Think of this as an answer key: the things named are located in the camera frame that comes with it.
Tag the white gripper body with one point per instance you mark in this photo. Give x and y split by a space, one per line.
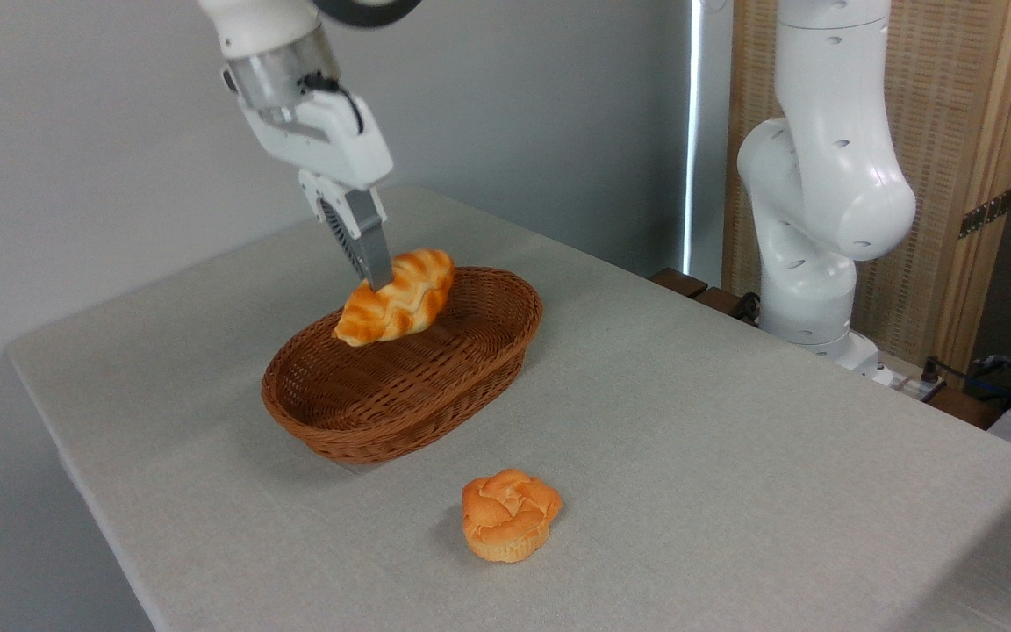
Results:
330 140

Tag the grey tablecloth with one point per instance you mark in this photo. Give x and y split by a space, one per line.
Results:
734 483

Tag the round orange bun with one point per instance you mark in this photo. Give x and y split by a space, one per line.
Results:
510 518

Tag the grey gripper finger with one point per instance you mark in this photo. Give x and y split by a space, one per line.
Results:
330 219
369 241

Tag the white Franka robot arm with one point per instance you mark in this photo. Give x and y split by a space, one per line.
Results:
821 175

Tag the golden striped croissant bread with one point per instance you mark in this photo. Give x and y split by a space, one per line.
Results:
409 298

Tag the metal screen hinge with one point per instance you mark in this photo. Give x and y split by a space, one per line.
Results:
986 213

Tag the brown wooden board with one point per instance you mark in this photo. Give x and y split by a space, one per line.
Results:
966 408

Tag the brown oval wicker basket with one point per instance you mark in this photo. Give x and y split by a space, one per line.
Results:
383 395

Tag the dark brown wooden block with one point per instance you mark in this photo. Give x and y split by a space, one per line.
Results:
718 301
679 282

